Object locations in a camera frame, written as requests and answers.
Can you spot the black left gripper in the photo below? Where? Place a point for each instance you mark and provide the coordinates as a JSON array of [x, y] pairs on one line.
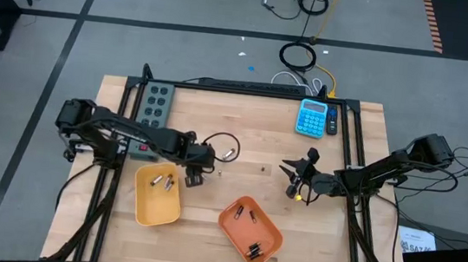
[[201, 156]]

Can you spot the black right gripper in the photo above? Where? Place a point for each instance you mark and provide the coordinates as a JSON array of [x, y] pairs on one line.
[[320, 183]]

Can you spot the yellow plastic bin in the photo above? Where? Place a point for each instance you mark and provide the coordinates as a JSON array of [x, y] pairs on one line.
[[156, 210]]

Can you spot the orange plastic bin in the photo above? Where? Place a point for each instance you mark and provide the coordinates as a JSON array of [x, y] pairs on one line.
[[249, 237]]

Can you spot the thin AAA battery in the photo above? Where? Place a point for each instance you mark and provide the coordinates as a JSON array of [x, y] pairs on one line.
[[257, 256], [254, 251], [253, 247]]

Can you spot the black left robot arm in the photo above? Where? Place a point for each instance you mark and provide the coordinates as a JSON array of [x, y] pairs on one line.
[[129, 131]]

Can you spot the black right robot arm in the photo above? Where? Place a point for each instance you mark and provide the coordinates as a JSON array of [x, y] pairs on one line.
[[377, 174]]

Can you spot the blue calculator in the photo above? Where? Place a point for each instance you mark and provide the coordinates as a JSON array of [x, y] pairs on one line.
[[311, 121]]

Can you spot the black remote control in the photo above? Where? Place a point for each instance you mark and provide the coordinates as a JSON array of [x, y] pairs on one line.
[[332, 124]]

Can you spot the grey power strip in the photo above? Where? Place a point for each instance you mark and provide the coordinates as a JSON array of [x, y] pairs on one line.
[[154, 105]]

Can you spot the black floor power bar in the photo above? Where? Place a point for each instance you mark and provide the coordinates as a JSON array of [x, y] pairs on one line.
[[252, 86]]

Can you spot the blue floor sticker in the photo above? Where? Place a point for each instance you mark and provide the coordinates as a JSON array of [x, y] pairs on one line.
[[251, 68]]

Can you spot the white paper sign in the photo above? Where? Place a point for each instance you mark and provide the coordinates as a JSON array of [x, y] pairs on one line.
[[417, 242]]

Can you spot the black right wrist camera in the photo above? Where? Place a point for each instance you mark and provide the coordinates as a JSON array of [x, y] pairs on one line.
[[313, 154]]

